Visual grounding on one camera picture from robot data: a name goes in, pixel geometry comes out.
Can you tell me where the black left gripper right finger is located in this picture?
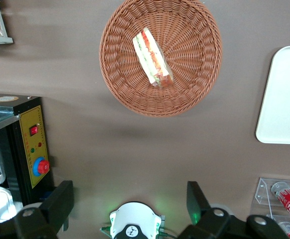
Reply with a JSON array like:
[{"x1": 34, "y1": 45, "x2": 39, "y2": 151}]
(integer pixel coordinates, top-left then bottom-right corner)
[{"x1": 178, "y1": 181, "x2": 290, "y2": 239}]

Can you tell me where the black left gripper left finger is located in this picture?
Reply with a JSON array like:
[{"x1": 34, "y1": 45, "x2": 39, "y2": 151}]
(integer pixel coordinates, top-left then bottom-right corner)
[{"x1": 0, "y1": 180, "x2": 75, "y2": 239}]

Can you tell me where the triangle sandwich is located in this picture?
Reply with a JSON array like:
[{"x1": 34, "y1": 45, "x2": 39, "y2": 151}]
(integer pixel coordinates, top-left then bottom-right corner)
[{"x1": 132, "y1": 26, "x2": 175, "y2": 88}]

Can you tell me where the cream plastic tray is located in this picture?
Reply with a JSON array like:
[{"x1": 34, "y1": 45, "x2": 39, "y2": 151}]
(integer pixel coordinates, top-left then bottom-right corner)
[{"x1": 255, "y1": 45, "x2": 290, "y2": 145}]

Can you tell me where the large brown wicker basket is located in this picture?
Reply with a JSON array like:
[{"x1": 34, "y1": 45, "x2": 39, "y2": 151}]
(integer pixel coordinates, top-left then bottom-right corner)
[{"x1": 98, "y1": 0, "x2": 223, "y2": 118}]

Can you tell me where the clear acrylic bottle rack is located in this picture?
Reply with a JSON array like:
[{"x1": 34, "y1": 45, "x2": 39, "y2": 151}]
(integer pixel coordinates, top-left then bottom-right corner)
[{"x1": 249, "y1": 177, "x2": 290, "y2": 239}]

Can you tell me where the black food warmer machine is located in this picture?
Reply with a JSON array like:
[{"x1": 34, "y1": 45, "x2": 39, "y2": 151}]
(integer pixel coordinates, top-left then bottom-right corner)
[{"x1": 0, "y1": 92, "x2": 55, "y2": 207}]

